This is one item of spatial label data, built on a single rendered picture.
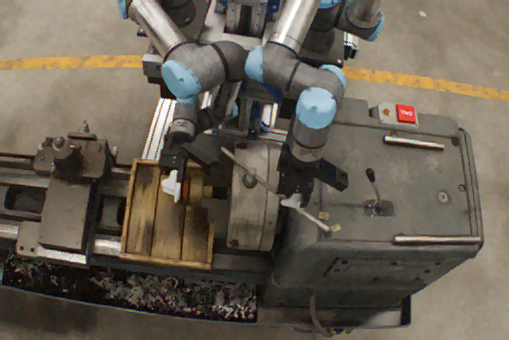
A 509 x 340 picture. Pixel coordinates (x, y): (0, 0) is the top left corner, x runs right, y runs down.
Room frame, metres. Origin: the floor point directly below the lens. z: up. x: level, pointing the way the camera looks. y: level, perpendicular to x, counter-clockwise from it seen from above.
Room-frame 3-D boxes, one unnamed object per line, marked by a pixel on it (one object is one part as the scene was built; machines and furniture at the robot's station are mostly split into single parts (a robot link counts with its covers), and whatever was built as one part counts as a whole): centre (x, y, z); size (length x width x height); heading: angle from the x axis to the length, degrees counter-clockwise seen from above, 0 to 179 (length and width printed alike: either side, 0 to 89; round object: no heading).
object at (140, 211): (0.59, 0.24, 0.89); 0.36 x 0.30 x 0.04; 7
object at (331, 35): (1.21, -0.11, 1.21); 0.15 x 0.15 x 0.10
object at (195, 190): (0.60, 0.15, 1.08); 0.09 x 0.09 x 0.09; 7
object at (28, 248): (0.54, 0.64, 0.90); 0.47 x 0.30 x 0.06; 7
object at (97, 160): (0.63, 0.58, 0.99); 0.20 x 0.10 x 0.05; 97
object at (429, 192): (0.68, -0.39, 1.06); 0.59 x 0.48 x 0.39; 97
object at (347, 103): (0.87, -0.25, 1.24); 0.09 x 0.08 x 0.03; 97
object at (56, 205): (0.56, 0.60, 0.95); 0.43 x 0.17 x 0.05; 7
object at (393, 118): (0.88, -0.39, 1.23); 0.13 x 0.08 x 0.05; 97
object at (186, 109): (0.86, 0.25, 1.08); 0.11 x 0.08 x 0.09; 5
